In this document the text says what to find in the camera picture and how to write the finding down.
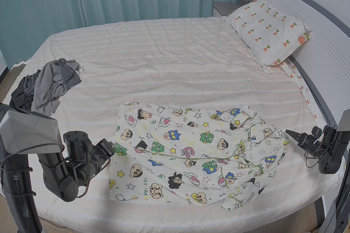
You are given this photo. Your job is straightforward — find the dark grey garment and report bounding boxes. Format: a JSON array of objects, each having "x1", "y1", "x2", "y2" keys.
[{"x1": 10, "y1": 69, "x2": 41, "y2": 112}]

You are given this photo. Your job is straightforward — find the white printed pyjama top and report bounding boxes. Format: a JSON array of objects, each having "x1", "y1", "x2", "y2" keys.
[{"x1": 109, "y1": 102, "x2": 290, "y2": 212}]

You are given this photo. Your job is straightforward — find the grey bedside table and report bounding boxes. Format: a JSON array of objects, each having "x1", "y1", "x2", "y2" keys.
[{"x1": 213, "y1": 0, "x2": 257, "y2": 17}]

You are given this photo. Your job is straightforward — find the white printed pillow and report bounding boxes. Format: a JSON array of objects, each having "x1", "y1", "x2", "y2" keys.
[{"x1": 224, "y1": 0, "x2": 312, "y2": 67}]

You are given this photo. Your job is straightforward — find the black cable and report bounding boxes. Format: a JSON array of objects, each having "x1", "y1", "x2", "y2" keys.
[
  {"x1": 77, "y1": 168, "x2": 92, "y2": 198},
  {"x1": 1, "y1": 143, "x2": 65, "y2": 169},
  {"x1": 304, "y1": 152, "x2": 322, "y2": 169}
]

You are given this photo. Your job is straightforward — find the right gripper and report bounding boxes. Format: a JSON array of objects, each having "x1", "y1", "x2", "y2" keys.
[{"x1": 297, "y1": 132, "x2": 316, "y2": 157}]

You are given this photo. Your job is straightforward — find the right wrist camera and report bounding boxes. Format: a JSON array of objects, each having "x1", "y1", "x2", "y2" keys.
[{"x1": 312, "y1": 126, "x2": 324, "y2": 141}]

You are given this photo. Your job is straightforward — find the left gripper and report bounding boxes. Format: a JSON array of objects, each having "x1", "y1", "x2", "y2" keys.
[{"x1": 87, "y1": 156, "x2": 111, "y2": 179}]

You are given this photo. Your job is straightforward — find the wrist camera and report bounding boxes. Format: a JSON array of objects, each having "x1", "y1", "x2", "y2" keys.
[
  {"x1": 93, "y1": 139, "x2": 115, "y2": 159},
  {"x1": 312, "y1": 126, "x2": 324, "y2": 141}
]

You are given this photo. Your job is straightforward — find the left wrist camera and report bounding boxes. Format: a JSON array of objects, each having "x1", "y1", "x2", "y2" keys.
[{"x1": 93, "y1": 139, "x2": 115, "y2": 159}]

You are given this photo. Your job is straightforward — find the bed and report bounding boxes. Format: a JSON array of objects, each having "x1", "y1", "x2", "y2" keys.
[{"x1": 8, "y1": 0, "x2": 350, "y2": 230}]

